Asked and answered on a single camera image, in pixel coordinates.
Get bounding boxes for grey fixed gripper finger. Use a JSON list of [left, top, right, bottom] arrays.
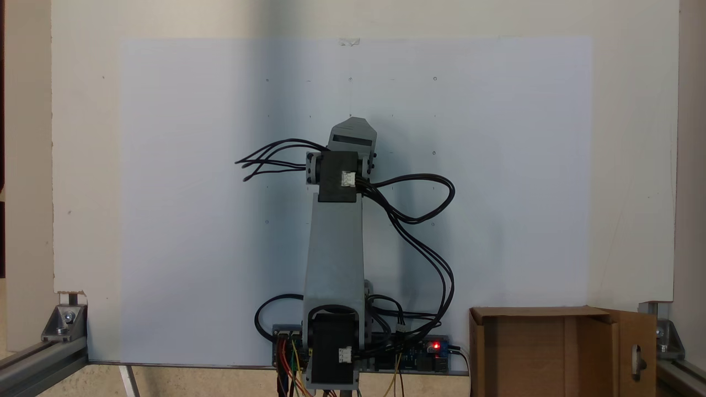
[[329, 117, 378, 136]]

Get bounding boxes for blue circuit board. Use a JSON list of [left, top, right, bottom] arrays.
[[375, 334, 451, 373]]

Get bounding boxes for brown cardboard box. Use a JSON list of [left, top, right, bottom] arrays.
[[469, 306, 658, 397]]

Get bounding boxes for black motor cable bundle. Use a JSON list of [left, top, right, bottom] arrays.
[[236, 138, 456, 356]]

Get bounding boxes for dark power cable loop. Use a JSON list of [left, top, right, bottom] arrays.
[[254, 293, 305, 344]]

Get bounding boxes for circuit board with jumper wires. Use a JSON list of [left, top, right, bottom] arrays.
[[272, 324, 305, 368]]

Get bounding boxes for coloured jumper wires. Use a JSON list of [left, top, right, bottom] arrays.
[[277, 339, 338, 397]]

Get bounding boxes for yellow wire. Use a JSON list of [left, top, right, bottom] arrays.
[[384, 353, 404, 397]]

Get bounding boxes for white cable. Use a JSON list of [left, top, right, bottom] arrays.
[[457, 347, 471, 397]]

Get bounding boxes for metal corner bracket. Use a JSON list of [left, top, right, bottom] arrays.
[[41, 303, 88, 342], [640, 301, 686, 360]]

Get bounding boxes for aluminium frame post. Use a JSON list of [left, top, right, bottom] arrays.
[[656, 357, 706, 397], [0, 335, 89, 397]]

